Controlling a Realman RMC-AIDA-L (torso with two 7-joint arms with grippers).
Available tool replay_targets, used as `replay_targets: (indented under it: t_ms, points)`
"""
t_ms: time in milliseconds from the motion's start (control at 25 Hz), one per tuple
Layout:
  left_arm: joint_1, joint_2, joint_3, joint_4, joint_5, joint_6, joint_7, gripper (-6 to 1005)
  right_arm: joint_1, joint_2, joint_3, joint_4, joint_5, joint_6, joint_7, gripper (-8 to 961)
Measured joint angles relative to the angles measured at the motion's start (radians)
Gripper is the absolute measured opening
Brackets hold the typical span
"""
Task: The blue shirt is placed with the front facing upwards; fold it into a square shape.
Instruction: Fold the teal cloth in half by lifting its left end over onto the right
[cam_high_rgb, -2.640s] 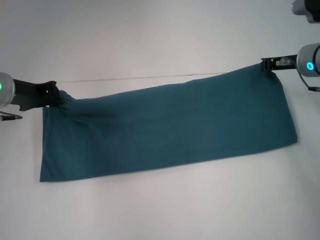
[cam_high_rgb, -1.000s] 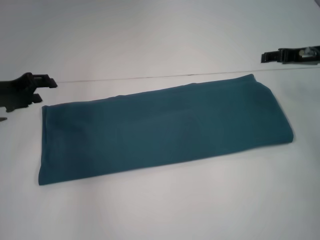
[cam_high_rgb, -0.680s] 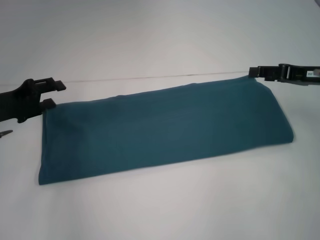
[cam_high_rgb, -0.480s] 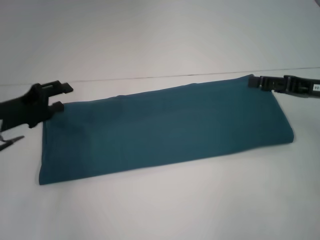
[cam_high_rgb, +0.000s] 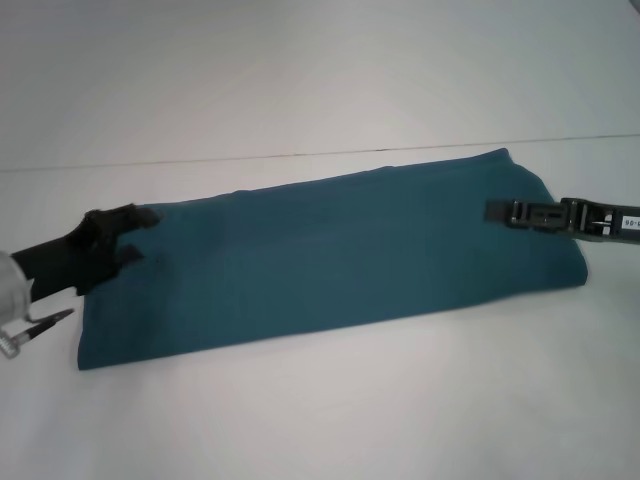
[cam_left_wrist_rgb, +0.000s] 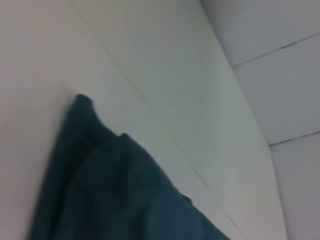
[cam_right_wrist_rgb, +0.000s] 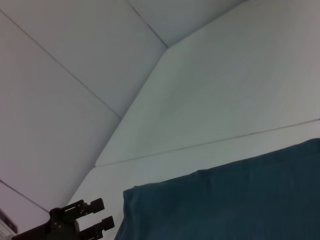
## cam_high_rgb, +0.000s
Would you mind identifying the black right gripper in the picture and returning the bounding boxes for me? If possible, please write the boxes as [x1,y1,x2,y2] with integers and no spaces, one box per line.
[483,196,640,247]

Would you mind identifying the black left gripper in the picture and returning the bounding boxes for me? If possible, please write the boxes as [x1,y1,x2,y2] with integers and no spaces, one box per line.
[9,202,165,304]

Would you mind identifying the teal FREE print t-shirt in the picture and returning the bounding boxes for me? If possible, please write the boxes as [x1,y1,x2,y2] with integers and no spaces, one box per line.
[76,147,592,372]

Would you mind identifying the dark left arm cable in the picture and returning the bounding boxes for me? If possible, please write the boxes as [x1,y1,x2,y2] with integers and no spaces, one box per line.
[22,306,76,342]

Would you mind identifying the silver cable connector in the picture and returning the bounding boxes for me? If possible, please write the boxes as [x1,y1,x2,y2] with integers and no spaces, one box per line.
[0,328,27,360]

